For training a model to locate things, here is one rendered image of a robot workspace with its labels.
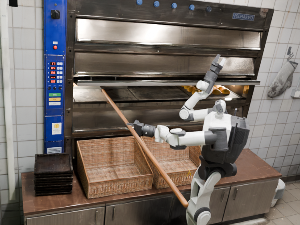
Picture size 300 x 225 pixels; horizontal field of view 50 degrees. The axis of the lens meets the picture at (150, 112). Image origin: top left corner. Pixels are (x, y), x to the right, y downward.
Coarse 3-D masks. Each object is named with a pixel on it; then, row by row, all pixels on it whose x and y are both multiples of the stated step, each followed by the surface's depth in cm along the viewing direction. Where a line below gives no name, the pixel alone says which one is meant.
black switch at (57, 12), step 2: (54, 4) 230; (56, 4) 231; (52, 10) 231; (54, 10) 232; (56, 10) 232; (58, 10) 233; (52, 12) 232; (54, 12) 230; (56, 12) 230; (58, 12) 233; (52, 14) 232; (54, 14) 231; (56, 14) 230; (58, 14) 234; (52, 16) 233; (54, 16) 231; (56, 16) 231; (58, 16) 234; (52, 18) 233; (54, 18) 234; (56, 18) 234; (58, 18) 235
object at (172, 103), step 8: (80, 104) 272; (88, 104) 274; (96, 104) 277; (104, 104) 280; (120, 104) 286; (128, 104) 289; (136, 104) 292; (144, 104) 295; (152, 104) 298; (160, 104) 301; (168, 104) 305; (176, 104) 308
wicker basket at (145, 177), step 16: (80, 144) 281; (96, 144) 287; (112, 144) 293; (128, 144) 300; (80, 160) 269; (96, 160) 289; (112, 160) 295; (128, 160) 302; (144, 160) 283; (80, 176) 272; (96, 176) 279; (112, 176) 282; (128, 176) 285; (144, 176) 265; (96, 192) 252; (112, 192) 258; (128, 192) 264
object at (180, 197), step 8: (112, 104) 273; (120, 112) 258; (128, 128) 237; (136, 136) 223; (144, 144) 214; (152, 160) 198; (160, 168) 189; (168, 176) 182; (168, 184) 177; (176, 192) 170; (184, 200) 164
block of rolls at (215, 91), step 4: (184, 88) 347; (188, 88) 339; (192, 88) 339; (196, 88) 351; (216, 88) 361; (220, 88) 352; (224, 88) 354; (192, 92) 331; (212, 92) 341; (216, 92) 340; (220, 92) 342; (224, 92) 346; (228, 92) 346
